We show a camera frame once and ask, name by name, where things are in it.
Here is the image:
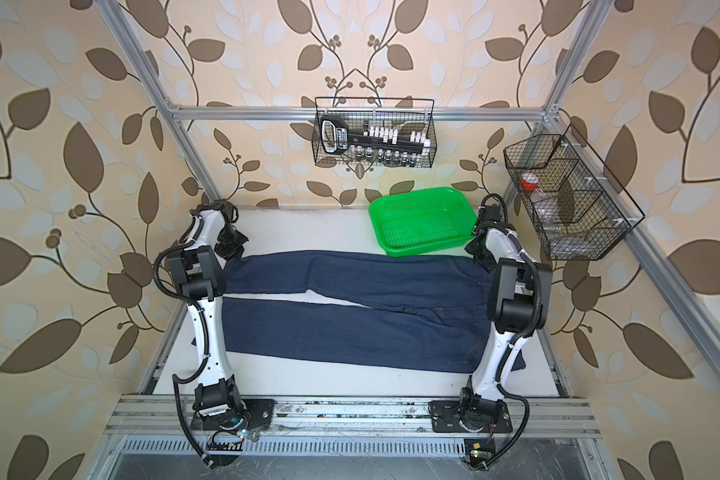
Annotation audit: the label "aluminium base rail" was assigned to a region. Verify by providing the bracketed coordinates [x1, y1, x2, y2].
[87, 395, 615, 479]

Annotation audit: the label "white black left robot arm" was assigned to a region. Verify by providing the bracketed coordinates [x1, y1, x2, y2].
[153, 200, 247, 429]

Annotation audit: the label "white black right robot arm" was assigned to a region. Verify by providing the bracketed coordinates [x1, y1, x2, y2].
[459, 205, 552, 432]

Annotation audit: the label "green perforated plastic basket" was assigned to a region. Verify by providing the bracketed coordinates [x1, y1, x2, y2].
[368, 187, 477, 257]

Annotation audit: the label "black wire basket wall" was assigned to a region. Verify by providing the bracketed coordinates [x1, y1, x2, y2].
[503, 125, 645, 261]
[310, 95, 437, 168]

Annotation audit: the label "red capped clear bottle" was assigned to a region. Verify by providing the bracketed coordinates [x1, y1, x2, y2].
[521, 172, 560, 224]

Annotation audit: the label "black wire basket right wall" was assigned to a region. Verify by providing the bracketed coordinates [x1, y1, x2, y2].
[503, 125, 645, 261]

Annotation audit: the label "aluminium frame structure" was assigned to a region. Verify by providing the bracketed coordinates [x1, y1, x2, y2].
[92, 0, 720, 409]

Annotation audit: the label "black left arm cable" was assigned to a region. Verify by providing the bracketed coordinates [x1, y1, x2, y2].
[152, 242, 217, 469]

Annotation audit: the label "dark blue denim trousers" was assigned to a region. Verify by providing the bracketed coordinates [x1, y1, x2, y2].
[222, 250, 494, 374]

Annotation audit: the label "black wire basket back wall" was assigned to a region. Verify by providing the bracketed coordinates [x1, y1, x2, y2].
[310, 95, 437, 168]

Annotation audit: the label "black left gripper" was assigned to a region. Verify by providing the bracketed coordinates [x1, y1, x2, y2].
[214, 227, 249, 262]

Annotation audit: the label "black handheld tool in basket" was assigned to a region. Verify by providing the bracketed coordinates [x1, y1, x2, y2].
[317, 116, 432, 154]

